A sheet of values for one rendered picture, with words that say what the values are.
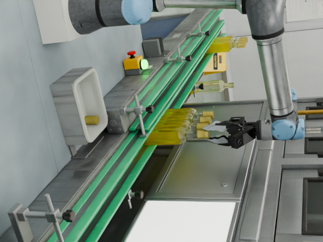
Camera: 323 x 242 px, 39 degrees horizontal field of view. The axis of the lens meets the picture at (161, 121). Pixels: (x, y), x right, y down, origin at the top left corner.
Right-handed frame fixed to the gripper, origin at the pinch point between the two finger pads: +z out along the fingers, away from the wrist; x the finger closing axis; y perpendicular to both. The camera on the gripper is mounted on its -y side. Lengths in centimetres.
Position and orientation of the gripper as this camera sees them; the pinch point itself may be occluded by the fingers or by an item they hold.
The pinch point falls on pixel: (206, 134)
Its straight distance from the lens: 175.0
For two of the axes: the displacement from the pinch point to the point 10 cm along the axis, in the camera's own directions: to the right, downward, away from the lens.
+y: 2.8, -4.3, 8.6
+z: -9.5, 0.4, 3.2
